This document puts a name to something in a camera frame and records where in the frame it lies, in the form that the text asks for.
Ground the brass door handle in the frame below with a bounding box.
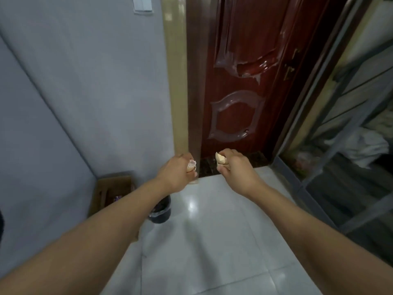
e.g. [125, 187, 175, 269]
[283, 47, 301, 82]

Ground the person's right hand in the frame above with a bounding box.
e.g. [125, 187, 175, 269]
[215, 149, 264, 199]

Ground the person's left hand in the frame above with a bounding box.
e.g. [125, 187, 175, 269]
[155, 152, 199, 194]

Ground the white light switch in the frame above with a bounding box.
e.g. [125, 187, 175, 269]
[133, 0, 154, 13]

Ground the white sack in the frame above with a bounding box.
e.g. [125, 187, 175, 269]
[325, 125, 391, 169]

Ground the black round trash bin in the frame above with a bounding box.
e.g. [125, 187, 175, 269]
[149, 195, 172, 225]

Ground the metal framed screen door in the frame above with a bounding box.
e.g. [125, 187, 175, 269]
[273, 0, 393, 268]

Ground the person's left forearm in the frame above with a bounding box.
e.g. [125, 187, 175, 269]
[0, 178, 172, 295]

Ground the red brown door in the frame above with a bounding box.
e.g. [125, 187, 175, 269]
[185, 0, 350, 160]

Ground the brown cardboard box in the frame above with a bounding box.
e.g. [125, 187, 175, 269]
[88, 171, 136, 218]

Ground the person's right forearm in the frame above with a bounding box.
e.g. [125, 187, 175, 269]
[250, 182, 393, 295]

